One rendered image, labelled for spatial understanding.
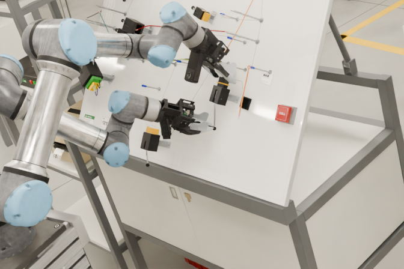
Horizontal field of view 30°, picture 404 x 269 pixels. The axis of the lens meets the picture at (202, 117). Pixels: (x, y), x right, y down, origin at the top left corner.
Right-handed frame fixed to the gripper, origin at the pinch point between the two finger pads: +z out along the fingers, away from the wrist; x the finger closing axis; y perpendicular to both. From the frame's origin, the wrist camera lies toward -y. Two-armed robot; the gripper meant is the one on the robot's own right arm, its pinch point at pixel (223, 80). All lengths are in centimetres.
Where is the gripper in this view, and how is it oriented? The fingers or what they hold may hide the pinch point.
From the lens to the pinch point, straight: 249.2
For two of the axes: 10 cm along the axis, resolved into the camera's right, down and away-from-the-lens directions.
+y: 5.6, -8.1, 1.9
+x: -6.4, -2.8, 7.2
